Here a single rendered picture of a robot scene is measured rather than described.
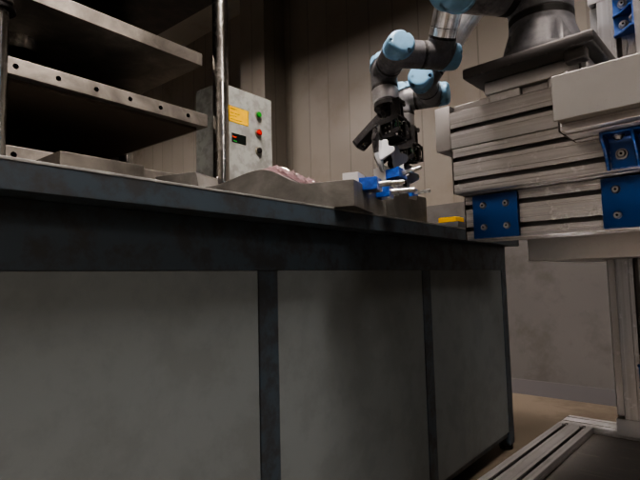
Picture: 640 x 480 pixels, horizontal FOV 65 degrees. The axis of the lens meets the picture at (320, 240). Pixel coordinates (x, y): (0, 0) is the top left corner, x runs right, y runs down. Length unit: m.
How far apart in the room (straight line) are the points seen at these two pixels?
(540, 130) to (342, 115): 2.94
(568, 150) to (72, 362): 0.83
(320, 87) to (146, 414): 3.48
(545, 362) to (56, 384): 2.59
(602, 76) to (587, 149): 0.15
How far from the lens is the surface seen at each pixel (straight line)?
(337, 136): 3.82
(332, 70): 4.02
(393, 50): 1.40
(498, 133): 1.01
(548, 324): 2.96
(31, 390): 0.73
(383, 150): 1.38
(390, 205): 1.35
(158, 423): 0.83
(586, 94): 0.84
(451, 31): 1.47
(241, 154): 2.17
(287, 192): 1.08
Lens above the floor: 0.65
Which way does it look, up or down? 4 degrees up
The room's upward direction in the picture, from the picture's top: 1 degrees counter-clockwise
